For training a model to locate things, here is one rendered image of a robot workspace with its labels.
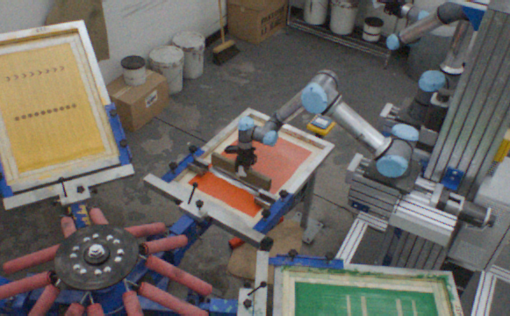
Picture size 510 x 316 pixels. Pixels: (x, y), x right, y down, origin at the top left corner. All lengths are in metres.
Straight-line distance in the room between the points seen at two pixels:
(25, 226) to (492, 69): 3.11
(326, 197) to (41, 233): 2.08
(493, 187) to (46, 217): 2.92
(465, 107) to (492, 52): 0.26
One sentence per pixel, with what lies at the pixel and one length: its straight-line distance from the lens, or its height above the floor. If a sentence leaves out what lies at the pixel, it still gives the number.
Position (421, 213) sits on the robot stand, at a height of 1.18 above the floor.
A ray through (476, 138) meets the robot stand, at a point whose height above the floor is 1.47.
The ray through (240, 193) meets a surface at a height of 0.95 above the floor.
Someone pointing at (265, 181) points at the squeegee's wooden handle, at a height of 1.05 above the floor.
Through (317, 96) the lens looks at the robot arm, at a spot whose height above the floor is 1.66.
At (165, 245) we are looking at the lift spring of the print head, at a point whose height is 1.16.
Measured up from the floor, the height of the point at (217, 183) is 0.95.
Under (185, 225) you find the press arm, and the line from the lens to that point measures 2.36.
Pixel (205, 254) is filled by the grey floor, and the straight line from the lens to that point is 3.56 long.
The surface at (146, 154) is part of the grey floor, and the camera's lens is 4.30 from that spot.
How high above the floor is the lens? 2.82
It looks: 42 degrees down
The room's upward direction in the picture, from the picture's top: 4 degrees clockwise
